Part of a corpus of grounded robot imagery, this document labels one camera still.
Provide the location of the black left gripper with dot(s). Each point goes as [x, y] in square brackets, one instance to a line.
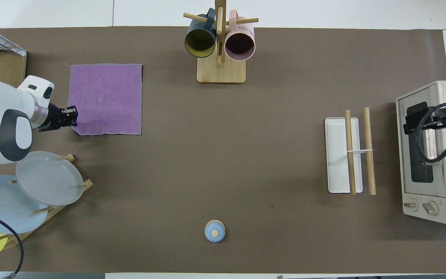
[54, 118]

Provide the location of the purple and grey towel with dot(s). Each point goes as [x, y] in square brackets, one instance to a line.
[107, 97]

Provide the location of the wooden plate rack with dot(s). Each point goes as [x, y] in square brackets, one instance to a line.
[87, 185]

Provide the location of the white base wooden towel rack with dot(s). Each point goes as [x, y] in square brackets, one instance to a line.
[337, 155]

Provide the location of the grey plate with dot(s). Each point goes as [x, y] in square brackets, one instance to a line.
[48, 178]

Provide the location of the wooden box shelf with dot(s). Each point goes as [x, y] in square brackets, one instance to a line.
[6, 68]

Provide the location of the light blue plate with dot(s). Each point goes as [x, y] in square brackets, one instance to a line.
[2, 209]

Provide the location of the brown table mat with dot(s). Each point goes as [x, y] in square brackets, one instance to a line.
[207, 155]

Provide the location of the dark teal mug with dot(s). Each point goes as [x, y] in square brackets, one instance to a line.
[199, 40]

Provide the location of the wooden mug tree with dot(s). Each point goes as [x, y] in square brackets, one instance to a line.
[221, 73]

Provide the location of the pink mug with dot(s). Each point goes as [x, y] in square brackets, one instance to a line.
[239, 44]

